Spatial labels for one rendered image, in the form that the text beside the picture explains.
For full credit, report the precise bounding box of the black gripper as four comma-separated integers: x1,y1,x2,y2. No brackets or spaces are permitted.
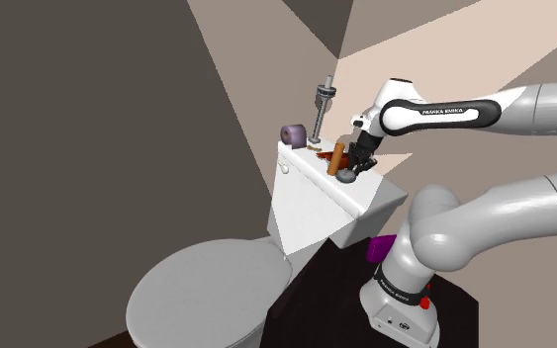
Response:
347,130,384,177

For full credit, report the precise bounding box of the orange wooden cylinder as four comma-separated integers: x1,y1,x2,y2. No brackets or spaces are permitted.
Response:
326,141,345,177

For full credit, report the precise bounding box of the red brown flat object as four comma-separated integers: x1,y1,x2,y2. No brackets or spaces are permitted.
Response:
315,148,351,167

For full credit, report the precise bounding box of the white toilet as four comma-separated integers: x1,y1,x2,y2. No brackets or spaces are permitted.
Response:
125,136,409,348

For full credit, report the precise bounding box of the grey metal plunger tool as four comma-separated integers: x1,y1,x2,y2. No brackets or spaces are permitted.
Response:
309,74,337,144

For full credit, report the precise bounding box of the purple toilet paper roll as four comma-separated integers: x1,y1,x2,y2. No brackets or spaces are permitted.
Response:
280,124,308,150

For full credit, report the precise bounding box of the purple box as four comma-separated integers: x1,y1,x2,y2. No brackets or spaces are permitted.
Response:
366,233,399,264

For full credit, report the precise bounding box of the dark robot stand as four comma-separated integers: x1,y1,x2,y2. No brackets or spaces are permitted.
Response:
261,235,480,348

